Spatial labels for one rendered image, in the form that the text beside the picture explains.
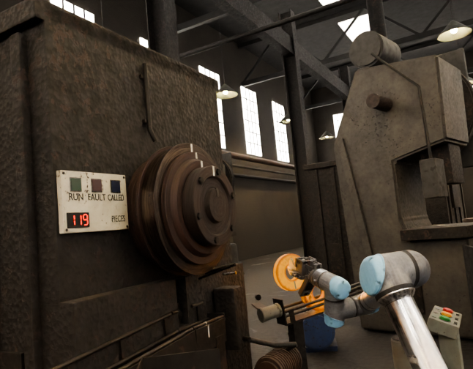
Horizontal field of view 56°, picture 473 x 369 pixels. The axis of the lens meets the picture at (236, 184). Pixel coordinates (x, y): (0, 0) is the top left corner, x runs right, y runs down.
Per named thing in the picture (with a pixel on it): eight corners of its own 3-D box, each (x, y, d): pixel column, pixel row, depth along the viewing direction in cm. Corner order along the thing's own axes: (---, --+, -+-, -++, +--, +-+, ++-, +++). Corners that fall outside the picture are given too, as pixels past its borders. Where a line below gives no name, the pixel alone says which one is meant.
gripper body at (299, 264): (308, 255, 186) (326, 263, 176) (307, 275, 188) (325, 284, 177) (293, 257, 183) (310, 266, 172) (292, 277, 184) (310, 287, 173)
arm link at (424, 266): (437, 240, 139) (365, 291, 179) (408, 244, 136) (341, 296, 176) (455, 274, 134) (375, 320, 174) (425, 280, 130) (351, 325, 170)
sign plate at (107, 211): (58, 233, 125) (56, 170, 127) (124, 229, 148) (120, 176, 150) (64, 233, 124) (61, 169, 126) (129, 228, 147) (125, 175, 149)
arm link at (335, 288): (334, 304, 160) (335, 282, 159) (316, 293, 170) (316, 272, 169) (352, 300, 163) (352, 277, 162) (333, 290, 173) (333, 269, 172)
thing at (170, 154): (143, 285, 140) (132, 138, 144) (221, 266, 181) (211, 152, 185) (159, 284, 137) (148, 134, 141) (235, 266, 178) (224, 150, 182)
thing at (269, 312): (258, 321, 185) (255, 307, 186) (276, 315, 189) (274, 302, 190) (265, 323, 180) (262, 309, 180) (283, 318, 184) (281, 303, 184)
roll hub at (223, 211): (185, 250, 144) (178, 164, 147) (228, 243, 169) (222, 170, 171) (199, 249, 142) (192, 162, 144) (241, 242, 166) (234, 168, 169)
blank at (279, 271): (269, 258, 191) (273, 258, 188) (299, 250, 198) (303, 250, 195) (277, 294, 190) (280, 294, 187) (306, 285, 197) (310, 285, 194)
